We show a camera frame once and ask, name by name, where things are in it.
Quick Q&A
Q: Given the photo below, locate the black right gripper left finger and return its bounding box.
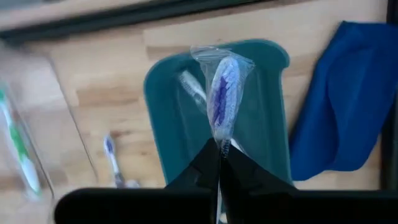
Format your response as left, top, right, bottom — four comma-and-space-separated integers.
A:
54, 139, 220, 224

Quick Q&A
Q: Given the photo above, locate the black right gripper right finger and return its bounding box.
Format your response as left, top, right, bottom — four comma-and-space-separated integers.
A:
221, 146, 398, 224

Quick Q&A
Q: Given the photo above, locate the purple toothbrush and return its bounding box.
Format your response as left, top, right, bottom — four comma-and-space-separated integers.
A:
177, 70, 246, 153
190, 45, 256, 224
103, 134, 126, 189

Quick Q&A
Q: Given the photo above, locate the green toothbrush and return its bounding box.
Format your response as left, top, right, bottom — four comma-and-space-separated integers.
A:
0, 88, 43, 197

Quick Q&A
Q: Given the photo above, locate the teal plastic basket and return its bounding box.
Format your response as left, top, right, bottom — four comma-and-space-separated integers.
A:
142, 39, 293, 187

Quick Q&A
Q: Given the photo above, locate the blue cloth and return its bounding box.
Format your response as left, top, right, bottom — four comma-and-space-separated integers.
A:
289, 21, 398, 181

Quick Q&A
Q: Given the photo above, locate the small clear plastic bin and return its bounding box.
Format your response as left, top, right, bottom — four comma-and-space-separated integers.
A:
0, 40, 99, 224

